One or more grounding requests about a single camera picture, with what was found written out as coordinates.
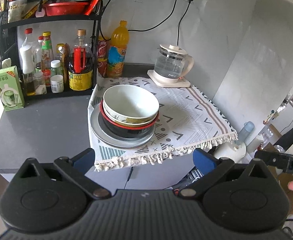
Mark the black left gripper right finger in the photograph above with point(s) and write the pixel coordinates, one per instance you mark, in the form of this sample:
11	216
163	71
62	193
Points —
212	170

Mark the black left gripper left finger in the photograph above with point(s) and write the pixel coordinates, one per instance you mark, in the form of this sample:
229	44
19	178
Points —
74	170

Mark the white Sweet bakery plate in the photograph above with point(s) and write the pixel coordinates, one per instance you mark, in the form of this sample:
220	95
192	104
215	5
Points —
101	134

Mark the red black bowl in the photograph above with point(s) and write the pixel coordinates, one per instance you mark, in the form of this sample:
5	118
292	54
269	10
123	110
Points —
127	130

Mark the patterned white bowl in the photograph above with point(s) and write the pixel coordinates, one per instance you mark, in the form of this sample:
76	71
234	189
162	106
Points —
130	122

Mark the white ceramic bowl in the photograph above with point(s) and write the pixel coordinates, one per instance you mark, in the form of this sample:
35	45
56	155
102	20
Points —
129	101

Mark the patterned white table cloth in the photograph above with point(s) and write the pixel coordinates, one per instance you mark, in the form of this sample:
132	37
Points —
188	120

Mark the white supplement jar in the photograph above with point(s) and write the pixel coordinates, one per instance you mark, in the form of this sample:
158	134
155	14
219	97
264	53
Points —
56	82

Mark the dark soy sauce bottle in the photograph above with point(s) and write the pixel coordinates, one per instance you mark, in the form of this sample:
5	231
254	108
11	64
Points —
80	67

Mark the clear glass spice jar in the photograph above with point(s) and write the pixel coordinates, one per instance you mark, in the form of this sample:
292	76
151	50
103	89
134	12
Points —
40	86

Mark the green pill bottle white cap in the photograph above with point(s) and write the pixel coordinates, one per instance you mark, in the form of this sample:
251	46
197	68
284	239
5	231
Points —
56	68

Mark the glass electric kettle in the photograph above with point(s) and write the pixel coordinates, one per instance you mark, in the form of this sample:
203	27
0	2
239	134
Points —
173	62

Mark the green carton box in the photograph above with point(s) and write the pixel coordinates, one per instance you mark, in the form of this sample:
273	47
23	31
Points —
11	94

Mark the green label sauce bottle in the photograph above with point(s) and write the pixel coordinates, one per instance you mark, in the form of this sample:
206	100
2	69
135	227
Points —
47	57

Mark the red cola can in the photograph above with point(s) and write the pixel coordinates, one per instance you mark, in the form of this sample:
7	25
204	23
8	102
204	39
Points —
102	56

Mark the white oil dispenser bottle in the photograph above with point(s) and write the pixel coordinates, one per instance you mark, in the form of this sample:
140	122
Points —
28	69

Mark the orange juice bottle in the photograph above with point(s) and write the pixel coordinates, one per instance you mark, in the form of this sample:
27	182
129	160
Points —
117	51

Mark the black metal shelf rack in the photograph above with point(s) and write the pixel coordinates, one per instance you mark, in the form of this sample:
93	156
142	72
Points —
63	29

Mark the red cap clear bottle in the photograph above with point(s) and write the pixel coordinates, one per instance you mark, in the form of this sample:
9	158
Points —
29	38

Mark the red plastic basket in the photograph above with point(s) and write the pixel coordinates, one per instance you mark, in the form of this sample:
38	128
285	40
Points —
65	8

